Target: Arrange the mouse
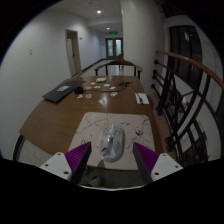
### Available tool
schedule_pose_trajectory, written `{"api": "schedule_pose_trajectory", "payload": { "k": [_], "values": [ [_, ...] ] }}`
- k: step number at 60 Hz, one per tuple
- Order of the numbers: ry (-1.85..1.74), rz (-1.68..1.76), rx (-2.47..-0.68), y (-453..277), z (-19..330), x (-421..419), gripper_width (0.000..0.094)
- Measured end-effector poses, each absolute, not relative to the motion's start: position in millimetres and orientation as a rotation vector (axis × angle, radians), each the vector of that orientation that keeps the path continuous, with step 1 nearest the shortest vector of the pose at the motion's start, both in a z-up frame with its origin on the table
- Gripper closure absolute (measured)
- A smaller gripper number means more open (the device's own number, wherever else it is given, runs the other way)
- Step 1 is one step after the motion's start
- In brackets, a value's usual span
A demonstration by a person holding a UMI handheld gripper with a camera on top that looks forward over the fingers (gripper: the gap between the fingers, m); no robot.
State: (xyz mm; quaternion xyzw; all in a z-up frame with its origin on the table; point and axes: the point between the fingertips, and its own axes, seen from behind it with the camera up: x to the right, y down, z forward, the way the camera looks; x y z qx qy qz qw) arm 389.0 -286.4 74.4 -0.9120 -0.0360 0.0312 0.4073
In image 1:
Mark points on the small tan packet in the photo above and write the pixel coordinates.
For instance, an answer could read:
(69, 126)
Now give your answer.
(88, 96)
(88, 87)
(80, 96)

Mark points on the flat white box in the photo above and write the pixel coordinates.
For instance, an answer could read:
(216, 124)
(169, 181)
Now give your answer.
(101, 80)

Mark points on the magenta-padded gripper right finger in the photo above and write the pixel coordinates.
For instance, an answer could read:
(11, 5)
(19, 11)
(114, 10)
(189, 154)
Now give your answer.
(166, 165)

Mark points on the black railing with wooden handrail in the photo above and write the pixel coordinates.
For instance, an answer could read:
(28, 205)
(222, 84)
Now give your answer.
(173, 86)

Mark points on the white wall switch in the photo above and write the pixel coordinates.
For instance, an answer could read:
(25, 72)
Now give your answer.
(30, 52)

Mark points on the glass double door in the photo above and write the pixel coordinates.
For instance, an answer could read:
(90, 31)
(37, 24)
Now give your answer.
(114, 48)

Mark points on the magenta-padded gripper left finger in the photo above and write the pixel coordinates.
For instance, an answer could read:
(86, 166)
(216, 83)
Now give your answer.
(56, 165)

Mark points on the small red-white packet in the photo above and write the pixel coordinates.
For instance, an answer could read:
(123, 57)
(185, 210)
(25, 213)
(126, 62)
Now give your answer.
(114, 94)

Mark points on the wooden armchair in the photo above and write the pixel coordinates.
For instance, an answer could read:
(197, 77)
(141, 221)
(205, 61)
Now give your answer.
(118, 62)

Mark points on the white booklet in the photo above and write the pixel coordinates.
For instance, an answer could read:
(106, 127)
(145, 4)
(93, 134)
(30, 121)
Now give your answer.
(142, 98)

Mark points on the white marble-print mouse pad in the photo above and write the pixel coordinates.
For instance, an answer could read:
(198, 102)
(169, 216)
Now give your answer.
(90, 130)

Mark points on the black key bunch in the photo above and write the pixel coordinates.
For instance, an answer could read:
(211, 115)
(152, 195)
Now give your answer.
(124, 84)

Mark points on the beige room door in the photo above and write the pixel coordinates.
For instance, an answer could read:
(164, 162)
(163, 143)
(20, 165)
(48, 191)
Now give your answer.
(73, 53)

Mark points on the black closed laptop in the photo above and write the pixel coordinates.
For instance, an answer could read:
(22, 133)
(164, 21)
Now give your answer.
(61, 91)

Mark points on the dark window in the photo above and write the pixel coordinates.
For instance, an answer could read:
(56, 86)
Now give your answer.
(185, 43)

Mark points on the recessed ceiling lights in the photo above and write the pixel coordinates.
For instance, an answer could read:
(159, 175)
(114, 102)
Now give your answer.
(98, 11)

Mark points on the small white packet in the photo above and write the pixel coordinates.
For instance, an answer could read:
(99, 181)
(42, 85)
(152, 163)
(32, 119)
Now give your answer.
(93, 83)
(112, 88)
(96, 87)
(102, 101)
(106, 85)

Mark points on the green exit sign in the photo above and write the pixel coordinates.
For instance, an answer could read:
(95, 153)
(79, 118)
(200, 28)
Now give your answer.
(113, 32)

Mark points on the small black box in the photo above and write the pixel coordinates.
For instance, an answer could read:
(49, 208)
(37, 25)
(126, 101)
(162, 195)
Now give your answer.
(78, 90)

